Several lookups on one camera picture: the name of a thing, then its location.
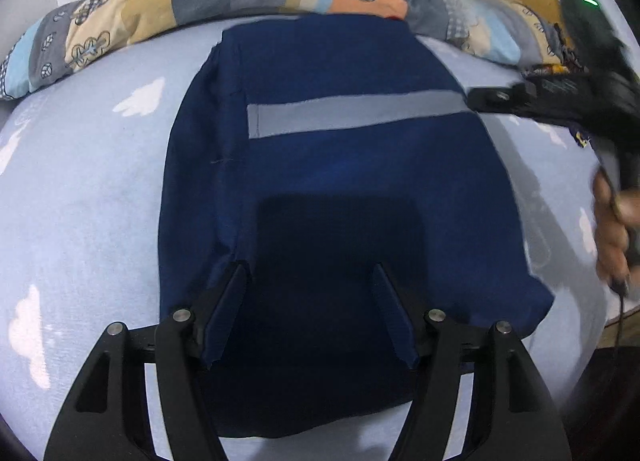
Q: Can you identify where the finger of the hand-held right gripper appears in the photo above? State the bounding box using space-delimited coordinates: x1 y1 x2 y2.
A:
466 84 526 116

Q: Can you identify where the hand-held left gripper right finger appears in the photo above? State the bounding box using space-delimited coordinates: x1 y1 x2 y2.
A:
372 262 572 461

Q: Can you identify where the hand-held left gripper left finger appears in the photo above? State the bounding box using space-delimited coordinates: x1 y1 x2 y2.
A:
44 262 251 461

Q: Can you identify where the navy blue work jacket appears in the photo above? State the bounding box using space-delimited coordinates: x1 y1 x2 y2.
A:
157 14 556 439

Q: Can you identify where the person's right hand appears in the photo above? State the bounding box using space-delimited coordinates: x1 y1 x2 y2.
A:
591 165 640 298

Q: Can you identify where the colourful printed cloth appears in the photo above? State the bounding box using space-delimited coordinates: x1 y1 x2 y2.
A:
520 44 598 151

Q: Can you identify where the light blue cloud-print bed sheet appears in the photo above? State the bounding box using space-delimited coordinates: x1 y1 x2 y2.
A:
0 11 633 461

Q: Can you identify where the black cable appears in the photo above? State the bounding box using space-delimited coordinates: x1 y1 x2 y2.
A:
614 290 628 359

